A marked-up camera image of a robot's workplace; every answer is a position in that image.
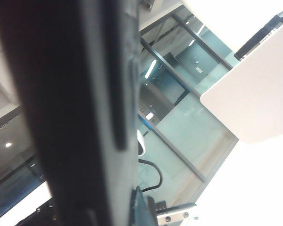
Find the black monitor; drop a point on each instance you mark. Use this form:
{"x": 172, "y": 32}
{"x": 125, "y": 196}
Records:
{"x": 257, "y": 40}

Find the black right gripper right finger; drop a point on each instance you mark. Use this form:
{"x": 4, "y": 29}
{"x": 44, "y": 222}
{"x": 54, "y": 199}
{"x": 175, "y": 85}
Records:
{"x": 141, "y": 212}

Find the black smartphone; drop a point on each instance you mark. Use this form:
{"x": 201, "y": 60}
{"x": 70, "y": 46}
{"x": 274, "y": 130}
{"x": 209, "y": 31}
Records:
{"x": 61, "y": 94}

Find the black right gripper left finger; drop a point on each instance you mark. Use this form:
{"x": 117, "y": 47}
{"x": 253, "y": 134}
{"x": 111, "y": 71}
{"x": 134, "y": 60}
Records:
{"x": 42, "y": 215}

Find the grey fabric desk divider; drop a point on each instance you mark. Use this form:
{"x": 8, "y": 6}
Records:
{"x": 254, "y": 94}

